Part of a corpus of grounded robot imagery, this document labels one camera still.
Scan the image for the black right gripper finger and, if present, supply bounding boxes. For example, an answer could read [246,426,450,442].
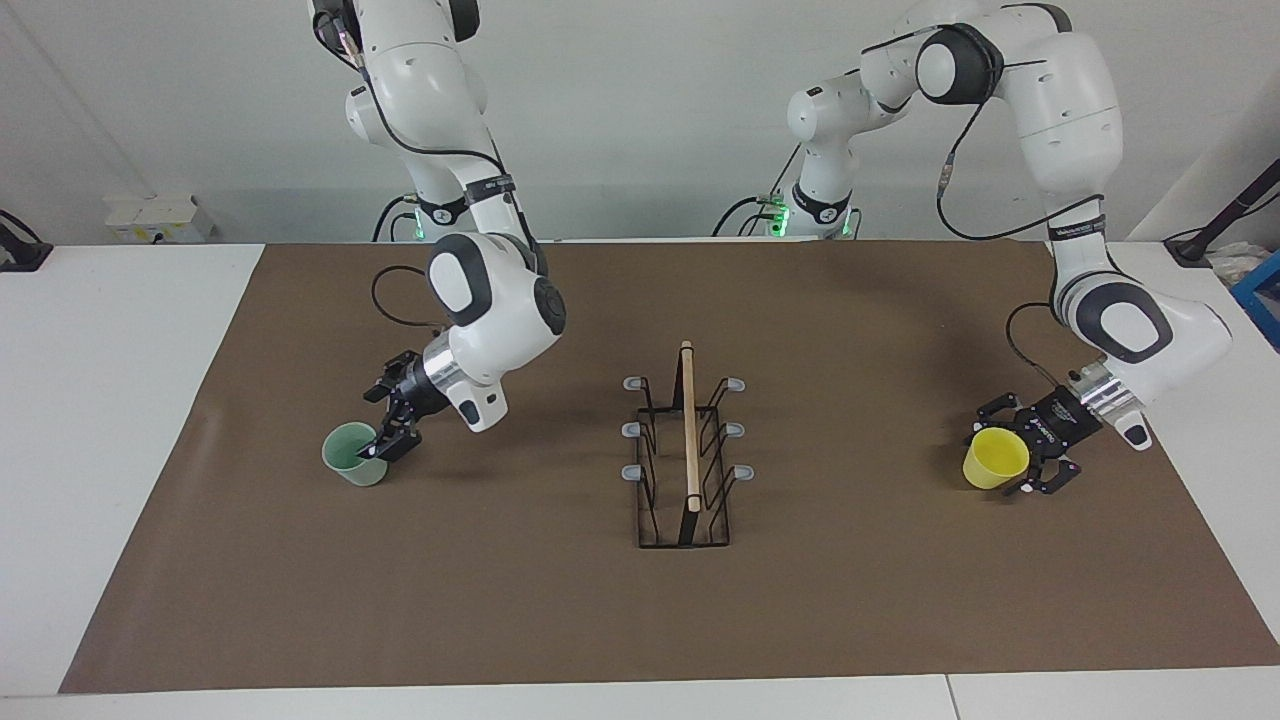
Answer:
[357,355,413,456]
[372,410,423,463]

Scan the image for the yellow plastic cup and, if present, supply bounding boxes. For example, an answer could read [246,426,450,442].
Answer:
[962,428,1032,491]

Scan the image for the pale green plastic cup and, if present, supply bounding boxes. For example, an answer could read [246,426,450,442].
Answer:
[322,422,389,488]

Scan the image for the brown table mat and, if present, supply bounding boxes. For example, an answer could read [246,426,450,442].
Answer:
[58,238,1280,696]

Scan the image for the white crumpled plastic bag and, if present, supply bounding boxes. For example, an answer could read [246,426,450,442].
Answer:
[1207,242,1269,289]

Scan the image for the blue box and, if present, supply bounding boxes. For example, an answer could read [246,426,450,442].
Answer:
[1230,250,1280,351]

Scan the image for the black desk clamp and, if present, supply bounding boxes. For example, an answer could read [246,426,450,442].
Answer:
[0,208,53,273]

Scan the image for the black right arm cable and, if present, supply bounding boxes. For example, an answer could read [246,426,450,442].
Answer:
[312,0,546,333]

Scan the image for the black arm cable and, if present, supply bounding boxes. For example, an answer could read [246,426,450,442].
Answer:
[312,0,546,333]
[935,30,1106,391]

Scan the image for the black base power cable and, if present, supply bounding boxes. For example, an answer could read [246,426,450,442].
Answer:
[372,195,417,244]
[712,145,806,238]

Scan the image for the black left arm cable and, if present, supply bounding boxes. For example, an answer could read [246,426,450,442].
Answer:
[935,30,1106,391]

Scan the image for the black wire cup rack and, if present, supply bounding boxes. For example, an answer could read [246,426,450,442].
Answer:
[621,340,756,549]

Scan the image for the white wall socket box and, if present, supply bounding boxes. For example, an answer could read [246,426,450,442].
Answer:
[105,194,216,244]

